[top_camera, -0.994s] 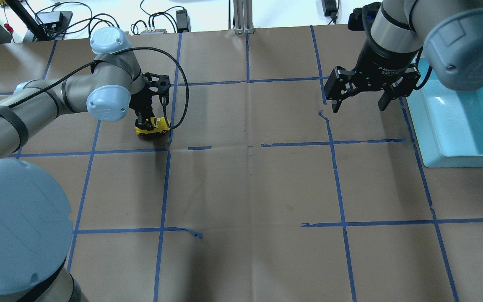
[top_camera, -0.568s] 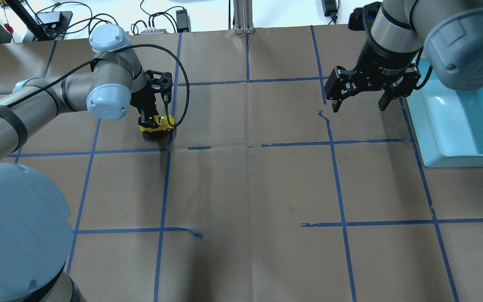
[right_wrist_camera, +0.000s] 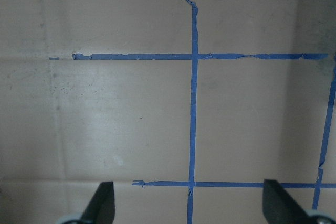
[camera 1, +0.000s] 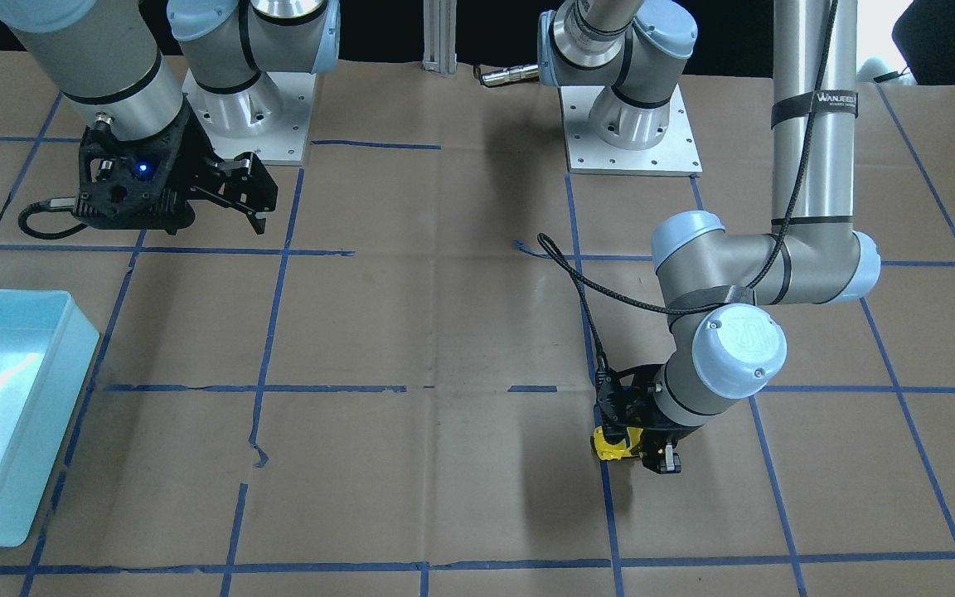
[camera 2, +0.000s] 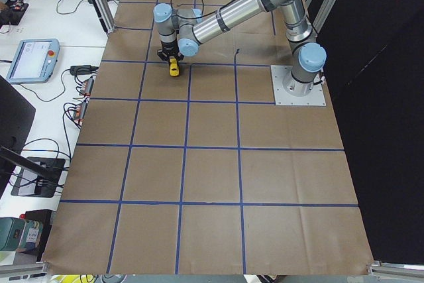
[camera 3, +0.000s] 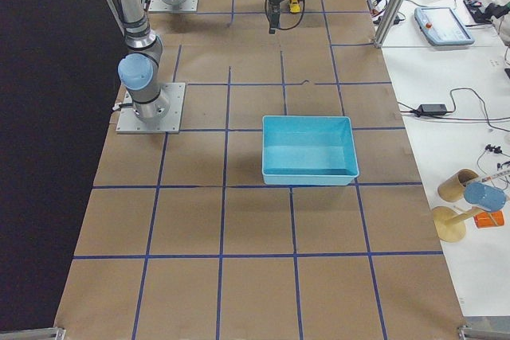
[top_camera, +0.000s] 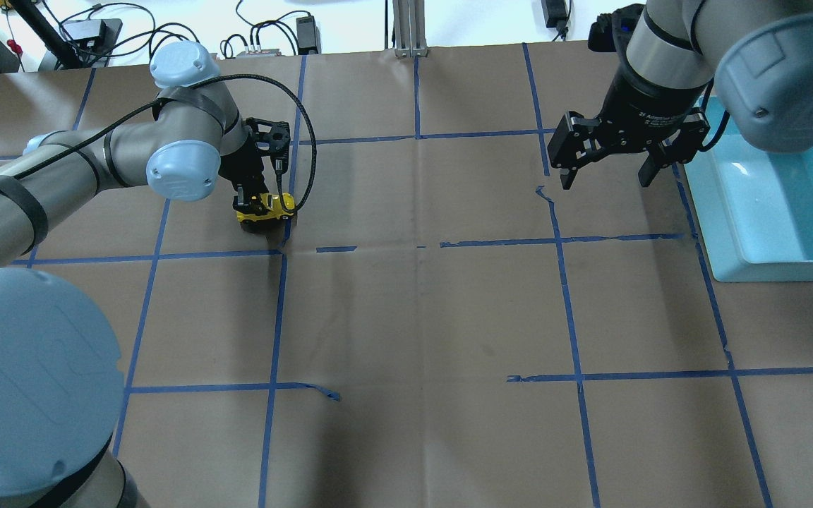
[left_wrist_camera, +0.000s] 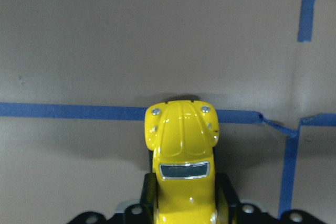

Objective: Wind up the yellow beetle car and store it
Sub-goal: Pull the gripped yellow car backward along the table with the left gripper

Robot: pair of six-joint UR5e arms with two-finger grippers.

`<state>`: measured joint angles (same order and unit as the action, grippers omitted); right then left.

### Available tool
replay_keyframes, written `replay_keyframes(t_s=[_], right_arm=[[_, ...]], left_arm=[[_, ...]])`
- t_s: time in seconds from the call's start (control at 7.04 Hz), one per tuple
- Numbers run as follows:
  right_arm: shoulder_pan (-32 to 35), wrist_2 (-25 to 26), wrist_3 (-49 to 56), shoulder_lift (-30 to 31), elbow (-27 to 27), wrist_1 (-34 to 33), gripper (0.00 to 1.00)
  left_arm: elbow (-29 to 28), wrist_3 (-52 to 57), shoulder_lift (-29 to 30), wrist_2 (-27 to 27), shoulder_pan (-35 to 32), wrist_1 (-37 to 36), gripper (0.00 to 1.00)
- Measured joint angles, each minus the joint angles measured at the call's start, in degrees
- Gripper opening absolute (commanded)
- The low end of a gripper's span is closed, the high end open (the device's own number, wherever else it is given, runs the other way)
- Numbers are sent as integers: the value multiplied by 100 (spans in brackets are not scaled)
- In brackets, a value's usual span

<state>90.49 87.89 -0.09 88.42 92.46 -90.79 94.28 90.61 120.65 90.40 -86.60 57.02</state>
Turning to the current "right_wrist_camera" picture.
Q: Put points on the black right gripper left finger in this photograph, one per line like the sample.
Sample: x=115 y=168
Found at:
x=101 y=208

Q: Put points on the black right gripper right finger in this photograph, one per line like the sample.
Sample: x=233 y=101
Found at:
x=280 y=207

